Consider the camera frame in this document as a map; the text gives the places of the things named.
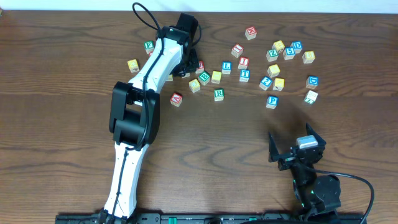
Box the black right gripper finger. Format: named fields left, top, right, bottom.
left=268, top=133, right=279, bottom=162
left=306, top=123, right=326, bottom=146

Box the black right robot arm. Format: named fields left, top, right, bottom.
left=268, top=124, right=341, bottom=214

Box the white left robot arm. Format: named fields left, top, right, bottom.
left=98, top=13, right=200, bottom=223

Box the red U block centre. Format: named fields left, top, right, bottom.
left=195, top=60, right=205, bottom=74

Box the green B wooden block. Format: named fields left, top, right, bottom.
left=198, top=72, right=211, bottom=85

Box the yellow acorn wooden block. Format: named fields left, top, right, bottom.
left=188, top=79, right=201, bottom=93

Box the yellow O wooden block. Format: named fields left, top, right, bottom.
left=166, top=74, right=173, bottom=81

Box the yellow block beside B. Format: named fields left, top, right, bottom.
left=211, top=71, right=222, bottom=84

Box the blue L wooden block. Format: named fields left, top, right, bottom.
left=221, top=62, right=232, bottom=75

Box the red A wooden block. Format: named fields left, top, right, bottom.
left=170, top=93, right=183, bottom=107

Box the green R wooden block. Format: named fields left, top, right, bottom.
left=214, top=88, right=224, bottom=101

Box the green F wooden block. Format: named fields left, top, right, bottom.
left=144, top=40, right=155, bottom=55

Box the green white Z block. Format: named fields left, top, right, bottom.
left=304, top=90, right=318, bottom=105

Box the red I block upper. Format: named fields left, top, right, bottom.
left=231, top=44, right=244, bottom=58

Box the red i block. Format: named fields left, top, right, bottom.
left=231, top=44, right=244, bottom=58
left=238, top=57, right=249, bottom=70

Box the blue P wooden block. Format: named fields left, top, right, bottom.
left=266, top=96, right=279, bottom=109

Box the red I block lower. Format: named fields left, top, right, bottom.
left=238, top=57, right=249, bottom=70

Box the blue T wooden block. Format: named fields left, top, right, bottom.
left=239, top=70, right=251, bottom=82

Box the yellow G wooden block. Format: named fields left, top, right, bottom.
left=127, top=59, right=140, bottom=73

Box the blue D block right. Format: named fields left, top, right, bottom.
left=306, top=75, right=319, bottom=90

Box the blue d block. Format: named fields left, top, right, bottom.
left=306, top=75, right=319, bottom=90
left=290, top=41, right=303, bottom=54

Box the red block far back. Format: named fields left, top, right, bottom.
left=245, top=26, right=257, bottom=40

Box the yellow hammer wooden block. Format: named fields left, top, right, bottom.
left=273, top=78, right=285, bottom=91

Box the blue 2 wooden block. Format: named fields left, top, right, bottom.
left=259, top=76, right=273, bottom=91

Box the yellow block mid right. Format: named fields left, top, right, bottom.
left=267, top=64, right=280, bottom=78

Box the green Z wooden block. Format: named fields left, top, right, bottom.
left=266, top=49, right=279, bottom=62

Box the yellow 8 wooden block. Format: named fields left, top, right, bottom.
left=302, top=51, right=315, bottom=64

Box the yellow block behind Z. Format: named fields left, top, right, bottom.
left=272, top=40, right=285, bottom=54

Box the blue 5 wooden block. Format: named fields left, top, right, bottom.
left=283, top=47, right=295, bottom=60

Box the blue D block upper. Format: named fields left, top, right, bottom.
left=290, top=41, right=303, bottom=54

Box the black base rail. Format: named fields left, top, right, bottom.
left=55, top=211, right=364, bottom=224

